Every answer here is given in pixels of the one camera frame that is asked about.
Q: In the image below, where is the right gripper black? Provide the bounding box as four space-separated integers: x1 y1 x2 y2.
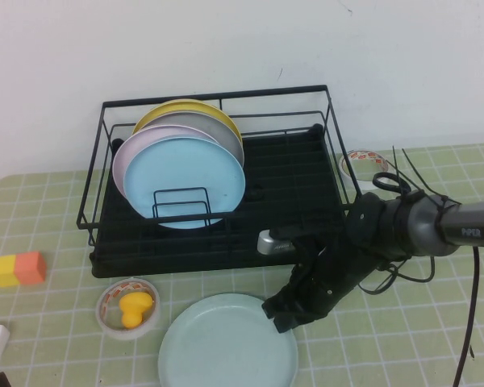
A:
261 192 385 335

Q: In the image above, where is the mint green plate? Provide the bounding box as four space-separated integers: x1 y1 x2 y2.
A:
157 293 299 387

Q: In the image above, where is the blue plate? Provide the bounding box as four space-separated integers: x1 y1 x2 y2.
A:
123 135 247 231

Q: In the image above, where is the grey plate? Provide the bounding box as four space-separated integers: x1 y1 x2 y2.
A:
139 111 246 169

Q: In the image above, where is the pink plate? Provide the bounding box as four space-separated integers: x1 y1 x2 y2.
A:
112 124 223 201

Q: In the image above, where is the yellow plate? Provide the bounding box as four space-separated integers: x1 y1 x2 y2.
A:
131 98 243 144

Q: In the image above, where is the black plastic drip tray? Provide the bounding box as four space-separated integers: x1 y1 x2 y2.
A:
89 124 350 279

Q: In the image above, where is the yellow rubber duck toy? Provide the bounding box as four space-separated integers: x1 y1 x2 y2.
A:
118 292 154 330

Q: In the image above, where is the white double-sided tape roll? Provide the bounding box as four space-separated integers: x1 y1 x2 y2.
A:
338 149 390 190
95 277 161 342

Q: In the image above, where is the black zip tie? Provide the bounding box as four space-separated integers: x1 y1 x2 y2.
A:
390 144 407 190
401 148 443 201

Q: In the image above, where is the orange cube block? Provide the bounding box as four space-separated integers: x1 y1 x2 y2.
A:
15 251 48 286

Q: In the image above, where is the yellow cube block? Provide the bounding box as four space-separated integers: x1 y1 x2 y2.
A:
0 255 21 288

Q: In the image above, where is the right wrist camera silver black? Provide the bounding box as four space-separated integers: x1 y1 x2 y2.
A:
257 227 307 258

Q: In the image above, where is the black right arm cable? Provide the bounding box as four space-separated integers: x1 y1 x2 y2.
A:
453 243 483 387

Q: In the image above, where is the black wire dish rack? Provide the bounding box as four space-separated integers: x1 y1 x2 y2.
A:
76 84 366 247

